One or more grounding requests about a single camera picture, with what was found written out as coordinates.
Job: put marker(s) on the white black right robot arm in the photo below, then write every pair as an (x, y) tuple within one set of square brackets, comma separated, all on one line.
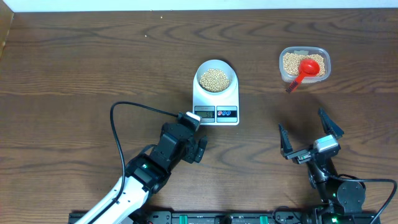
[(342, 195)]

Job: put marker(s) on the white digital kitchen scale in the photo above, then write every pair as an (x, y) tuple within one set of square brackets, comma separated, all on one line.
[(217, 108)]

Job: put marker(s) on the grey round bowl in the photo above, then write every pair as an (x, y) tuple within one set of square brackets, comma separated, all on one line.
[(214, 76)]

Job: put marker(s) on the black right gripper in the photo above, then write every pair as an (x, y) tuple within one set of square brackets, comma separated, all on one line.
[(329, 127)]

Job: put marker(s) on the clear plastic container of beans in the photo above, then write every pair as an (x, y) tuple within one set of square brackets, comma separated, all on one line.
[(291, 57)]

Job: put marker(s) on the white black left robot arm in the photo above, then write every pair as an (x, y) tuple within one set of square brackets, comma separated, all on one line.
[(146, 174)]

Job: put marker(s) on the red measuring scoop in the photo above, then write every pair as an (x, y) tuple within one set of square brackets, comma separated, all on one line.
[(307, 68)]

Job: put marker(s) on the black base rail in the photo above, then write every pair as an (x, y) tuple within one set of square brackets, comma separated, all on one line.
[(284, 217)]

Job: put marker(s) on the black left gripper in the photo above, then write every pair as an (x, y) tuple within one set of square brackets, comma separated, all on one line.
[(193, 149)]

